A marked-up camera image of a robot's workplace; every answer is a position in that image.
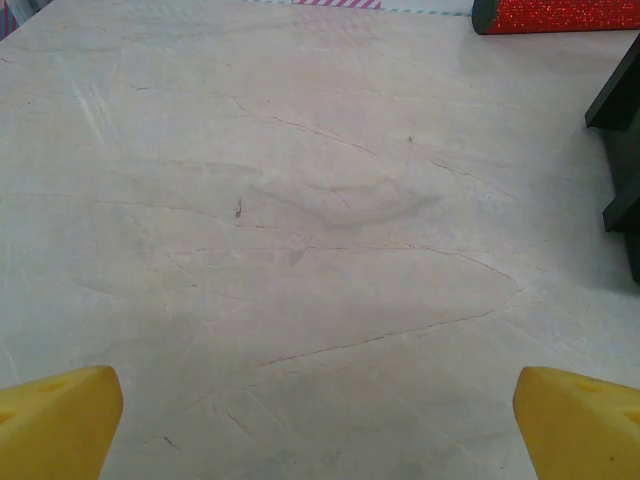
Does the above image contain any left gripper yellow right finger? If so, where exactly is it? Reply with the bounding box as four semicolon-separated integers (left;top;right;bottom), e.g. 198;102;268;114
513;365;640;480

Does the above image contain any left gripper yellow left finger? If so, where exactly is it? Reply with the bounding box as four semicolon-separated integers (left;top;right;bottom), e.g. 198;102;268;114
0;364;125;480

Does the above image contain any black plastic bin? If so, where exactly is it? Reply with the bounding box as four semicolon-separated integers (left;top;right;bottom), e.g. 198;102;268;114
584;34;640;286

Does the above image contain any red glitter tube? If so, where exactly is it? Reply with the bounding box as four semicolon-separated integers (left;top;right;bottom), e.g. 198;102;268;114
471;0;640;37

